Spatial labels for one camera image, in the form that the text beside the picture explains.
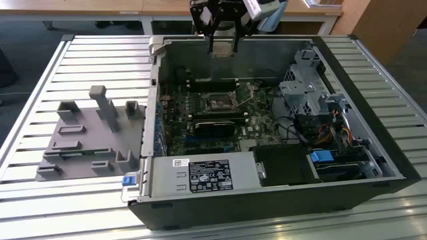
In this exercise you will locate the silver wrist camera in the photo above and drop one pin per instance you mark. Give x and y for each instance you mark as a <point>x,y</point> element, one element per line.
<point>261,6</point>

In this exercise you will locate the silver power supply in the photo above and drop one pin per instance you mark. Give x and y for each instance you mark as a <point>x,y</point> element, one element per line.
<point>167,175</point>

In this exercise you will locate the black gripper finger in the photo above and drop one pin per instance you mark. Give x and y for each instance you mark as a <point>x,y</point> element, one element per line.
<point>211,42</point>
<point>237,42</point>

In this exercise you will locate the wooden cabinet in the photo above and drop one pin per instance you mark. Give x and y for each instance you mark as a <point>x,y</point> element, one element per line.
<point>383,25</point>

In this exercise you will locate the black drive box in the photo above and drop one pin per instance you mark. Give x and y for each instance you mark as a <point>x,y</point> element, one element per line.
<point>283,165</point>

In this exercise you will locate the silver chipset heatsink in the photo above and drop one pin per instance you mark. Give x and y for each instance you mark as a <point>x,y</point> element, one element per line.
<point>249,145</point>

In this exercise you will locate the CPU socket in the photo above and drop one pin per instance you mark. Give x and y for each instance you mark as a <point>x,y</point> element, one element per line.
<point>221,102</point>

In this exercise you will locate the green motherboard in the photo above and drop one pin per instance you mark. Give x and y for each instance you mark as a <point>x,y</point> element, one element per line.
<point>261,117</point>

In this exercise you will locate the white paper stack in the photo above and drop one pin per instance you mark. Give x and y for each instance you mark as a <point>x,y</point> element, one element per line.
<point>321,3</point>

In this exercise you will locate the pale blue teach pendant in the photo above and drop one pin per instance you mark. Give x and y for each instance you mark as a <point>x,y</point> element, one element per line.
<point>271,22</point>

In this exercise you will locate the blue case latch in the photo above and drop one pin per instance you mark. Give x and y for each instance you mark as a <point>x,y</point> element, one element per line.
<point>130,180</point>

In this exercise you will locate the grey parts rack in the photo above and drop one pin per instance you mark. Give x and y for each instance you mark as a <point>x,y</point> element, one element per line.
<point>97,140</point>

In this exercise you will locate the metal disk cage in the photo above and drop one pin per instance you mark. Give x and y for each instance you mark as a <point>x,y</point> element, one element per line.
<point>297,95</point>

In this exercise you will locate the long wooden desk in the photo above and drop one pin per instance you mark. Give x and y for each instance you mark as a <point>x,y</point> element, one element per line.
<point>101,10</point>

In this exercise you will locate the silver square CPU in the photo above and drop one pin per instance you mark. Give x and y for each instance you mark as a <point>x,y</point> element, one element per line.
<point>223,48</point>

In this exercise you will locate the black open PC case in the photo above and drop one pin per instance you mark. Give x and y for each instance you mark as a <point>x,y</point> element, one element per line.
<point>234,215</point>

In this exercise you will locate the green RAM stick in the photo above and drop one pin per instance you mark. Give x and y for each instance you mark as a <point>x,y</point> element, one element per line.
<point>81,153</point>

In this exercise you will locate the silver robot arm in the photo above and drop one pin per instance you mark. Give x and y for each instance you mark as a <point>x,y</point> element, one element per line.
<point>223,33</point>

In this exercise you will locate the blue disk carrier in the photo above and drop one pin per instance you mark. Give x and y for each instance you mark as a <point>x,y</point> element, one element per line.
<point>321,157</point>

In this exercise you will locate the black power supply label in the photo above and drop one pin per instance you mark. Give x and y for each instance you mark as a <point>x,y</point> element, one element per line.
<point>210,176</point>

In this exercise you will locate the black RAM slots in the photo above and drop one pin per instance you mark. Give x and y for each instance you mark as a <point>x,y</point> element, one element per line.
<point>217,85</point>

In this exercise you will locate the black graphics card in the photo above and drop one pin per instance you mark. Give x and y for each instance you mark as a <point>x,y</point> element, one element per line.
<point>215,130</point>

